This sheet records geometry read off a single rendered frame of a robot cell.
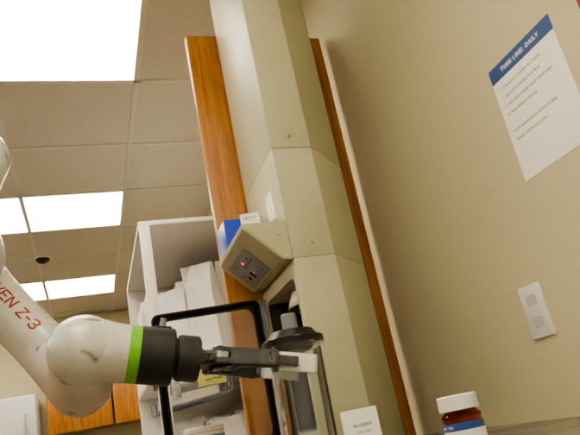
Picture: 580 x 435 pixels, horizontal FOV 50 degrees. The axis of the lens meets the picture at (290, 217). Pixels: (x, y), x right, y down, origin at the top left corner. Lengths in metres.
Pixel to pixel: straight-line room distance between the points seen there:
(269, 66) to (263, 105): 0.13
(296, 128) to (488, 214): 0.54
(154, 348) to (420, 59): 1.12
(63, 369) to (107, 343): 0.07
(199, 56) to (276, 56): 0.47
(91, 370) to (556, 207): 0.94
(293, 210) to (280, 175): 0.10
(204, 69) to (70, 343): 1.35
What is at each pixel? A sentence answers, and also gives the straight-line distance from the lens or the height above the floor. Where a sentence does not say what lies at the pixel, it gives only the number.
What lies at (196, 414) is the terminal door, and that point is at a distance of 1.73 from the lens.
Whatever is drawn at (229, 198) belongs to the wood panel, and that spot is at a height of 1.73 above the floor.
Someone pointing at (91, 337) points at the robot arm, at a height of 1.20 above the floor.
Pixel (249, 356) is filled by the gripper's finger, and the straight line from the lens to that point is 1.00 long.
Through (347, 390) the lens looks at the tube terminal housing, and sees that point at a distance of 1.48.
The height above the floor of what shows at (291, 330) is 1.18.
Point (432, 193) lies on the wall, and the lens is 1.73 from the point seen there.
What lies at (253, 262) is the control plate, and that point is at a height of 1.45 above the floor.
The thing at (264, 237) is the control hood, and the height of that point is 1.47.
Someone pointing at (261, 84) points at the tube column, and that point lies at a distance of 1.71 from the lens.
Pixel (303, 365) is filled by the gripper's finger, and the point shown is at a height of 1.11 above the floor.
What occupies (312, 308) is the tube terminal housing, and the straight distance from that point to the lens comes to 1.49.
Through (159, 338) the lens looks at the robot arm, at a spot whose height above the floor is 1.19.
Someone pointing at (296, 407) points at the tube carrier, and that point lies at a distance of 1.04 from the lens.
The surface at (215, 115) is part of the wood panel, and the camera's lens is 2.06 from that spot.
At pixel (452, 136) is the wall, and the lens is 1.64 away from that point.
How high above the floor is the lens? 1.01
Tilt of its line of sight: 19 degrees up
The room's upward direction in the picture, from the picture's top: 12 degrees counter-clockwise
